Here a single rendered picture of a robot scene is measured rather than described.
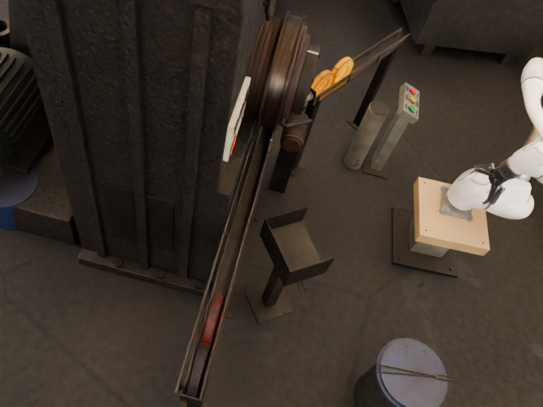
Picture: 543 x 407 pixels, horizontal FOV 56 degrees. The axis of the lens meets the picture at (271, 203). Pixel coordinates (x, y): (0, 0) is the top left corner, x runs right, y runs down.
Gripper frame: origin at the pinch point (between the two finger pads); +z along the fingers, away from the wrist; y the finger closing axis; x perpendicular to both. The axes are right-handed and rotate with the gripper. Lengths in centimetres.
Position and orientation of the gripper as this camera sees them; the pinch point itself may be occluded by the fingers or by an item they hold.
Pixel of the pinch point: (473, 190)
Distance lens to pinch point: 259.2
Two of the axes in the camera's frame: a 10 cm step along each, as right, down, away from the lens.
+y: 2.4, 9.1, -3.3
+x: 9.0, -0.8, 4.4
